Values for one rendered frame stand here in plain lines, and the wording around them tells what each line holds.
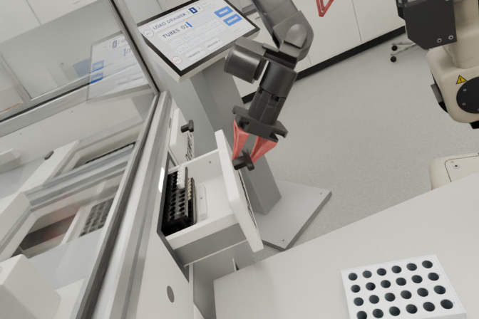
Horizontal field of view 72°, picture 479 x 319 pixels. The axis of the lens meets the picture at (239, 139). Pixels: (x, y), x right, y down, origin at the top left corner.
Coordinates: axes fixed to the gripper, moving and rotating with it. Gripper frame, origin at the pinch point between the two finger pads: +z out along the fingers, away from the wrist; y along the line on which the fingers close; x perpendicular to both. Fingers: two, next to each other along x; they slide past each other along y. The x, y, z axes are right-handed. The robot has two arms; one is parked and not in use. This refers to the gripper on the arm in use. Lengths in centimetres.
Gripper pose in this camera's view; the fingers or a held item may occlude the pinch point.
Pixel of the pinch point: (242, 159)
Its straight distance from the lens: 65.9
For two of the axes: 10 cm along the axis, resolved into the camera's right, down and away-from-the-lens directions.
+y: -9.1, -3.0, -2.7
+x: 1.5, 3.8, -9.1
